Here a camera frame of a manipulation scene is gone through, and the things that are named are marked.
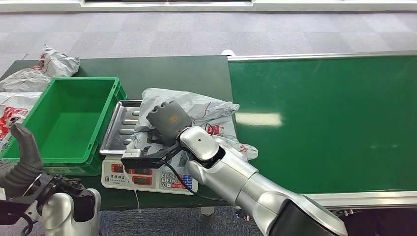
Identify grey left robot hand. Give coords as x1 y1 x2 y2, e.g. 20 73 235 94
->
0 123 45 199

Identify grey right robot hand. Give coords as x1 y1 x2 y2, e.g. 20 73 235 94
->
146 100 193 148

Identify grey plastic mailer package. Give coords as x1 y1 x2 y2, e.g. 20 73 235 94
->
125 88 259 177

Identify thin white package string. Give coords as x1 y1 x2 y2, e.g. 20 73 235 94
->
123 164 142 213

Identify flat grey red-print mailer package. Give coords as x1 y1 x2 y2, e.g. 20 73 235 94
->
0 92 43 154

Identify crumpled grey mailer package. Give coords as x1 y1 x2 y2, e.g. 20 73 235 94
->
0 45 81 93

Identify green conveyor belt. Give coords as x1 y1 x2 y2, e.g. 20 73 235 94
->
228 56 417 195

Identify green plastic crate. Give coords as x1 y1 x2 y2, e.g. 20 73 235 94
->
0 77 128 177

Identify steel scale tray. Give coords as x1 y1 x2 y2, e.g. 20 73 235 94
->
99 99 144 156

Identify white electronic scale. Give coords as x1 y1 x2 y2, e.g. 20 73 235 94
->
101 154 199 195

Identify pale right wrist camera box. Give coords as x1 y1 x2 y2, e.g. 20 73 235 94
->
120 148 165 170

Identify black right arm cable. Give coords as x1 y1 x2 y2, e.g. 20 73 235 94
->
159 159 229 203

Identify aluminium conveyor frame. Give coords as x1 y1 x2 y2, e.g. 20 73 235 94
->
227 50 417 222

